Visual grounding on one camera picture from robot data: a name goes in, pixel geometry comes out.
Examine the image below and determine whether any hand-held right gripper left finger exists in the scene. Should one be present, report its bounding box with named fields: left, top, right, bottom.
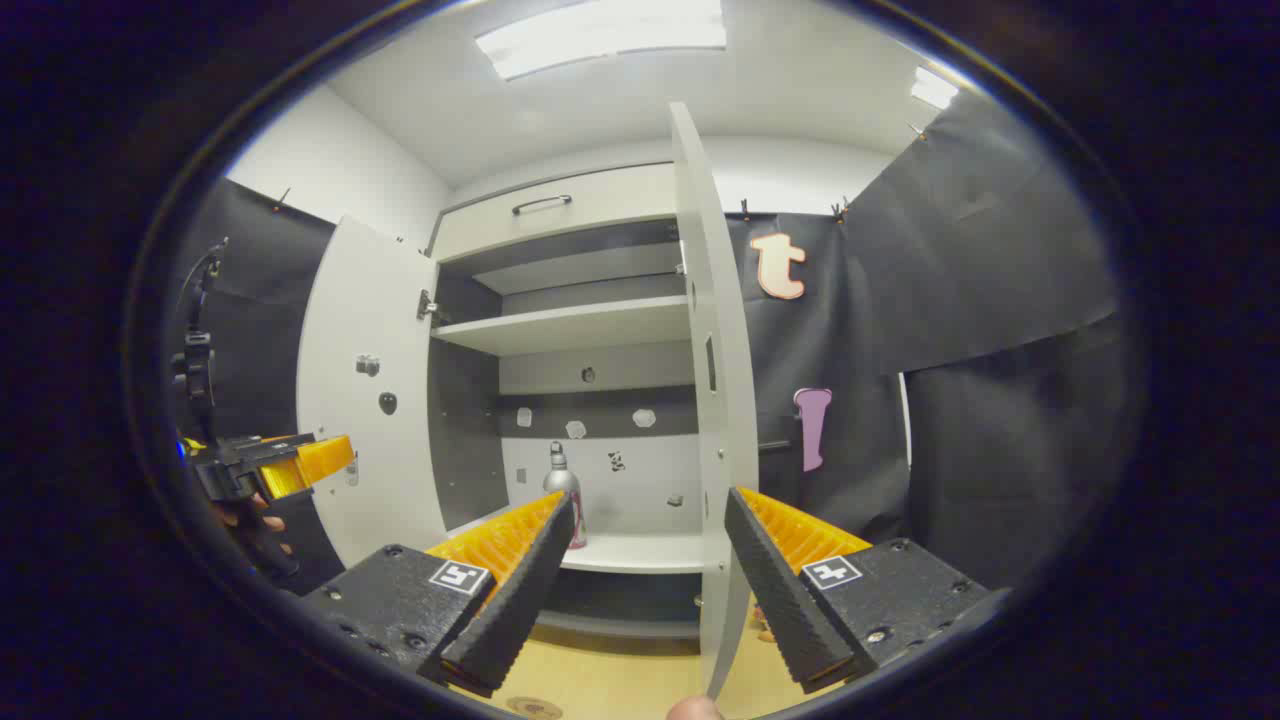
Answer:
left=300, top=490, right=578, bottom=699

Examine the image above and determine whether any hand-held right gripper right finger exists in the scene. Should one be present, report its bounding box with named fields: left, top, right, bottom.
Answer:
left=723, top=487, right=991, bottom=695

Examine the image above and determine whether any white and grey cabinet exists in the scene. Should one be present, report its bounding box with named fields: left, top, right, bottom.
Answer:
left=428, top=160, right=706, bottom=641

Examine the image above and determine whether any white cabinet door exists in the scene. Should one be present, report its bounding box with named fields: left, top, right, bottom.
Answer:
left=668, top=100, right=761, bottom=699
left=296, top=213, right=449, bottom=569

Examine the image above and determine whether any white cabinet shelf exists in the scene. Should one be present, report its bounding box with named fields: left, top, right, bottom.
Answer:
left=432, top=295, right=693, bottom=358
left=445, top=505, right=706, bottom=576

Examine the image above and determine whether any white cabinet drawer front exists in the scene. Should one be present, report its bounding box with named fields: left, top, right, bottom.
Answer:
left=432, top=163, right=681, bottom=263

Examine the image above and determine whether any large ceiling light panel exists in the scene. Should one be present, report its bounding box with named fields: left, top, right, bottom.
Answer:
left=475, top=0, right=728, bottom=81

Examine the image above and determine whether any small ceiling light panel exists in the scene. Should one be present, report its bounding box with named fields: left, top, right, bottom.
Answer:
left=910, top=67, right=959, bottom=111

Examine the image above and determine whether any black cable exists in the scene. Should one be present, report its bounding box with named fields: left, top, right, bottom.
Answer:
left=178, top=237, right=229, bottom=341

